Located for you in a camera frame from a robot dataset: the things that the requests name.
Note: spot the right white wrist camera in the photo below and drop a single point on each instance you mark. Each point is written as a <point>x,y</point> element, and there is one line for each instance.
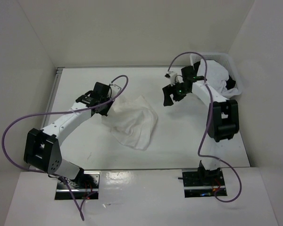
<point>171,76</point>

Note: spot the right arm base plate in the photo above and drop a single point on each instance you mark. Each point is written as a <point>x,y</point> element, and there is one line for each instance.
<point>193,186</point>

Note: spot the white plastic basket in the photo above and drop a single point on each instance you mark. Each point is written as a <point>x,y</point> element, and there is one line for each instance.
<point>222,74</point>

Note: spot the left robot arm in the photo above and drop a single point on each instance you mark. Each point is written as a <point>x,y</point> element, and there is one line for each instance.
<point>42,148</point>

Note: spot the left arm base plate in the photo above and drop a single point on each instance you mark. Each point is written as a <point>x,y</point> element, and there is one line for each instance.
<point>88,188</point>

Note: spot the black garment in basket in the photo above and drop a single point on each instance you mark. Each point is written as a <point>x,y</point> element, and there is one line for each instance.
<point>231,83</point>

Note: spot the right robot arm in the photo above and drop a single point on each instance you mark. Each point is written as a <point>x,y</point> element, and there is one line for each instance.
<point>222,122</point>

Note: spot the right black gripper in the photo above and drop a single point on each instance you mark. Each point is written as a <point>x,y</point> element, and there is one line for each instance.
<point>168,91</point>

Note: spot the cream pleated skirt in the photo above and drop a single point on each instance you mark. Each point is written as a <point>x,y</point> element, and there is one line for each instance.
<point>131,122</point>

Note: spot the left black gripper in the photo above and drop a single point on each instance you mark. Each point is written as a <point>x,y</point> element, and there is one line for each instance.
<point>105,112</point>

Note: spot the white skirt in basket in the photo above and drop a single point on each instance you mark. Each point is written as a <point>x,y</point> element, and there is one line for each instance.
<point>217,75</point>

